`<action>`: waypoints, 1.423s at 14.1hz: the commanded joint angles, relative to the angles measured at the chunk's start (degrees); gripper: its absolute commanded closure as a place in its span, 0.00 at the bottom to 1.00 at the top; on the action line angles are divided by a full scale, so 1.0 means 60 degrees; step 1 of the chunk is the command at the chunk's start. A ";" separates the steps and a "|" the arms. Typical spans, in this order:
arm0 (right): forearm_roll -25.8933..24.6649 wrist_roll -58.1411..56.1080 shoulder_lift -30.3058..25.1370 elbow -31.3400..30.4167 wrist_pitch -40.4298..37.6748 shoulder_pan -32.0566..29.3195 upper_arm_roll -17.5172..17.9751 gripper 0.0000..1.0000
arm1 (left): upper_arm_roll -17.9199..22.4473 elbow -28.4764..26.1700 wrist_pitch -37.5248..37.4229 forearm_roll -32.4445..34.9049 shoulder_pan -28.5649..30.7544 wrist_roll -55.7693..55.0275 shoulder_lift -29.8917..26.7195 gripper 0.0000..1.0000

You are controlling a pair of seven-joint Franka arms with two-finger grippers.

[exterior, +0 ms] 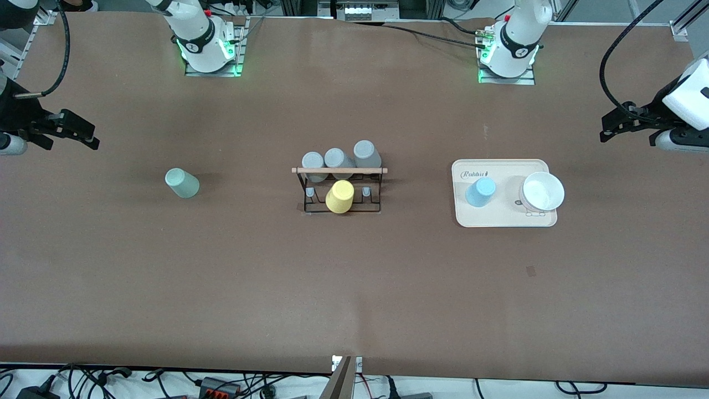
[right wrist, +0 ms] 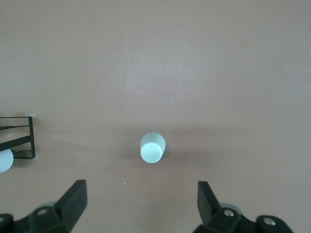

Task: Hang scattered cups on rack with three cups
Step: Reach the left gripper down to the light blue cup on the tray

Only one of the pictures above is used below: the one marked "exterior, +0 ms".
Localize pale green cup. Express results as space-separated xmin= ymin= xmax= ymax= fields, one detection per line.
xmin=165 ymin=168 xmax=200 ymax=199

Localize light blue cup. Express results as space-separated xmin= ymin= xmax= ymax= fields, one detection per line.
xmin=465 ymin=177 xmax=496 ymax=208

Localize white bowl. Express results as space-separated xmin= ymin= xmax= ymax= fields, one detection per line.
xmin=519 ymin=172 xmax=566 ymax=214

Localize beige rabbit print tray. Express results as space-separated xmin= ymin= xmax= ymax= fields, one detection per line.
xmin=451 ymin=159 xmax=558 ymax=228

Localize grey cup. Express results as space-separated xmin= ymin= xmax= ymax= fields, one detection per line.
xmin=324 ymin=148 xmax=355 ymax=181
xmin=302 ymin=152 xmax=327 ymax=183
xmin=353 ymin=140 xmax=382 ymax=170

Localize yellow cup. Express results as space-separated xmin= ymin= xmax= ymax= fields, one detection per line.
xmin=325 ymin=180 xmax=355 ymax=214

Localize black power adapter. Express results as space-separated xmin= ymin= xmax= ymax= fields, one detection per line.
xmin=16 ymin=385 xmax=60 ymax=399

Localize black terminal block orange levers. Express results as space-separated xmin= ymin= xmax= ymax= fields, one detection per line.
xmin=198 ymin=377 xmax=242 ymax=398

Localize grey power strip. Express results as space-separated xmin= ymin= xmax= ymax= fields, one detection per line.
xmin=318 ymin=0 xmax=400 ymax=22

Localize black plug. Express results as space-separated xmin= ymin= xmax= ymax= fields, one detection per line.
xmin=388 ymin=377 xmax=434 ymax=399

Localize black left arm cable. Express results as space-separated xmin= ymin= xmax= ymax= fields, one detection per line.
xmin=600 ymin=0 xmax=665 ymax=111

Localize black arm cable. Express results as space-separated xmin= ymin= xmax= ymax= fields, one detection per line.
xmin=600 ymin=0 xmax=665 ymax=111
xmin=14 ymin=0 xmax=71 ymax=99

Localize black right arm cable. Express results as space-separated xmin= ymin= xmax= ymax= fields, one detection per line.
xmin=14 ymin=0 xmax=71 ymax=99

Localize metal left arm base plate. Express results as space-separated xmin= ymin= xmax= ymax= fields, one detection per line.
xmin=477 ymin=25 xmax=536 ymax=85

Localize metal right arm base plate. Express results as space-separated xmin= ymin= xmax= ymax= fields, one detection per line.
xmin=184 ymin=17 xmax=247 ymax=77

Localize black cable on table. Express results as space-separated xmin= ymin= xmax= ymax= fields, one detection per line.
xmin=342 ymin=18 xmax=491 ymax=49

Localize black plug cable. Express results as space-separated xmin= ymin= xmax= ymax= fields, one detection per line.
xmin=94 ymin=366 xmax=133 ymax=384

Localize black wire rack wooden handle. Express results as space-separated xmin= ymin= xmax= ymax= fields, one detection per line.
xmin=292 ymin=165 xmax=388 ymax=216

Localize black looped cable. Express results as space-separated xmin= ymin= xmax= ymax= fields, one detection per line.
xmin=556 ymin=381 xmax=608 ymax=395

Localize grey camera mount beam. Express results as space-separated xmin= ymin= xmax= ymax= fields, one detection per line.
xmin=318 ymin=356 xmax=355 ymax=399

